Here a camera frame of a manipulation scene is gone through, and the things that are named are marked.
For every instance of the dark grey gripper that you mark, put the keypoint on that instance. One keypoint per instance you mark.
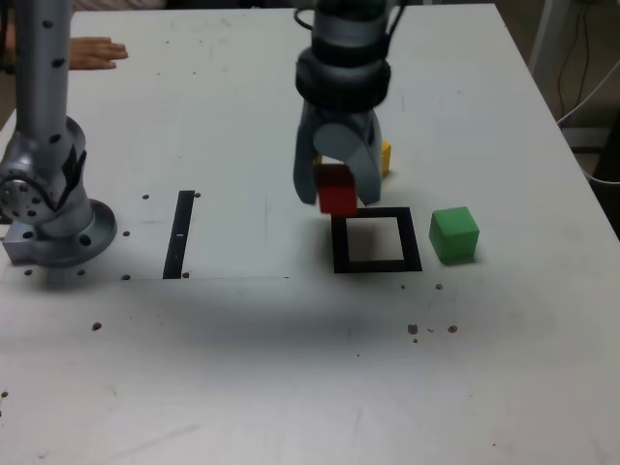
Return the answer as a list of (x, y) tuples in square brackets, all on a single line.
[(339, 116)]

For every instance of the red cube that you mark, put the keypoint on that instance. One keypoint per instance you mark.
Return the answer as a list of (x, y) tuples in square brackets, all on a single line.
[(336, 194)]

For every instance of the yellow cube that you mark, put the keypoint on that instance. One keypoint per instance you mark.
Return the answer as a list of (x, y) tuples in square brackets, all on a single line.
[(386, 160)]

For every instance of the green cube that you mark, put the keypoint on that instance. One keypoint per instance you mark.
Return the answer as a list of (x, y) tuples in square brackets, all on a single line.
[(453, 235)]

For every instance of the black tape square outline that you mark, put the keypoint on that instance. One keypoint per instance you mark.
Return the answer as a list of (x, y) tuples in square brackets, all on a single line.
[(378, 265)]

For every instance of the person's hand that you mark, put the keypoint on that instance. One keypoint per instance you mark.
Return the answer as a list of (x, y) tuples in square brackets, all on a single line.
[(94, 53)]

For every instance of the black tape strip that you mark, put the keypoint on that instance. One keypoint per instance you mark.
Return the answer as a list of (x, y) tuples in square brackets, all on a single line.
[(176, 242)]

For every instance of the white metal post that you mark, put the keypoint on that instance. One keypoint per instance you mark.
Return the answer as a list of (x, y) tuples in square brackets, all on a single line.
[(541, 39)]

